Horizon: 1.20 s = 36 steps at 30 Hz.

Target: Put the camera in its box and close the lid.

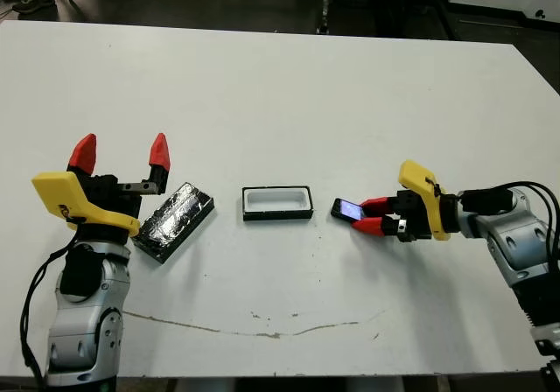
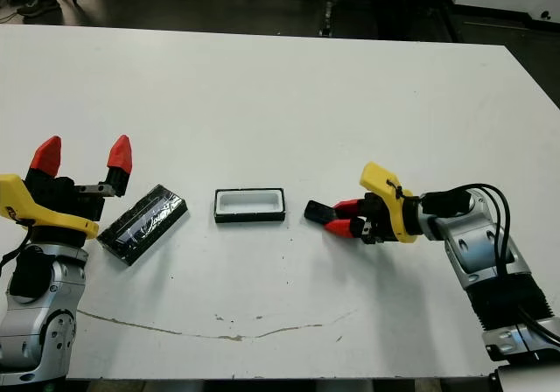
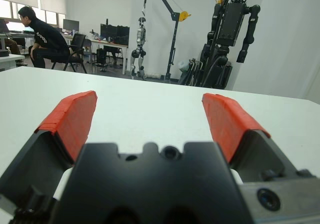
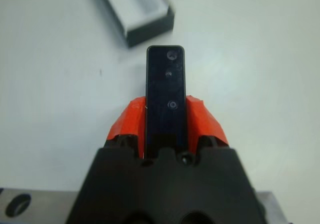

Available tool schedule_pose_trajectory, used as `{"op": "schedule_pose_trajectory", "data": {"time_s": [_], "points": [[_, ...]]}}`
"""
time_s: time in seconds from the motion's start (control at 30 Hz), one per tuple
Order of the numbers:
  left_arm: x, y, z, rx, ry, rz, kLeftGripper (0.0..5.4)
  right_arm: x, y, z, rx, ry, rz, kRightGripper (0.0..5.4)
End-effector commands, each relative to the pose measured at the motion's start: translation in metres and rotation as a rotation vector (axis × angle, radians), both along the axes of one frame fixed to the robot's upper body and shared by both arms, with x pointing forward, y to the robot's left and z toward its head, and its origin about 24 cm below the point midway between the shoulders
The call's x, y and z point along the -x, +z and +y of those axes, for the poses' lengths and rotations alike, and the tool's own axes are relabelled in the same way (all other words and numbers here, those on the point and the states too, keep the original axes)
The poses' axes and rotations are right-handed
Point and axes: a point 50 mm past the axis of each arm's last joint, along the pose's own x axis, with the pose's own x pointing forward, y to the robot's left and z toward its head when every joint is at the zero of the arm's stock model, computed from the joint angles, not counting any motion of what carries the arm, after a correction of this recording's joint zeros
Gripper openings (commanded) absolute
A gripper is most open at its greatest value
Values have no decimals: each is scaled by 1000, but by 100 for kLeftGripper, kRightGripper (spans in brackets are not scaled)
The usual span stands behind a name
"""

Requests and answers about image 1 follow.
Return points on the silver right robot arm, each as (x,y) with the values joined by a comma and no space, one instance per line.
(516,243)

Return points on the black box base white liner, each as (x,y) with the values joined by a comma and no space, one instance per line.
(277,216)

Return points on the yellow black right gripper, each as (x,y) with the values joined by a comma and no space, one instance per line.
(426,208)

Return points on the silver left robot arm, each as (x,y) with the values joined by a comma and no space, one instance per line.
(83,331)

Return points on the black taped box lid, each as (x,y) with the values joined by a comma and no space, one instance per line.
(175,221)

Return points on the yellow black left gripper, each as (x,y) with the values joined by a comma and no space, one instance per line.
(59,188)

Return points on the metal stand post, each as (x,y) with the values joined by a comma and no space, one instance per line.
(324,16)

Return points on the dark sneaker shoe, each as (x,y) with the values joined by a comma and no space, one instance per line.
(30,4)

